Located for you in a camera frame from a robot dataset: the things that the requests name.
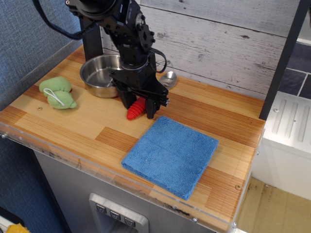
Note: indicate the black left frame post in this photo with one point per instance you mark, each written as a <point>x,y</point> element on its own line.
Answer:
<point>91,40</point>

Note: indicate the stainless steel pan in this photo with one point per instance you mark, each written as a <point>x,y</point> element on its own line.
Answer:
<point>95,74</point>

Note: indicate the red handled metal spoon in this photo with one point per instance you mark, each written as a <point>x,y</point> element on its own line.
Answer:
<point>168,80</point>

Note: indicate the silver dispenser button panel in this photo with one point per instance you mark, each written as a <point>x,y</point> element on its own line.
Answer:
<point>111,217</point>

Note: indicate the green plush toy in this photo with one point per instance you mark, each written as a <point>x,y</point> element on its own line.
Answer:
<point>57,90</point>

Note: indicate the clear acrylic edge guard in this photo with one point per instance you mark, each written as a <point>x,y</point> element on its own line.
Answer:
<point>84,173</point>

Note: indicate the white grooved cabinet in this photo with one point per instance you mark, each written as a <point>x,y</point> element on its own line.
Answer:
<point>283,158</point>

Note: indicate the black frame post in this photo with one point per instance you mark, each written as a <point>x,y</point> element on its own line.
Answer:
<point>294,31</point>
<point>91,40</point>

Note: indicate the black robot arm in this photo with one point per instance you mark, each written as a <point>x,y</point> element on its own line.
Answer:
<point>124,22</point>

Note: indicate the black right frame post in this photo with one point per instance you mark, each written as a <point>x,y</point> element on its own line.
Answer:
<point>294,31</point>

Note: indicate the blue folded cloth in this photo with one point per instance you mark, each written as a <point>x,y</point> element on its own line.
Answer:
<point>171,156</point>

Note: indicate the yellow and black object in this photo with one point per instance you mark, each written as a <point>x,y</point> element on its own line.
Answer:
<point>7,226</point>

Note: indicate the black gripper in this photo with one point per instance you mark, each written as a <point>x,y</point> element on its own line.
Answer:
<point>134,80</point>

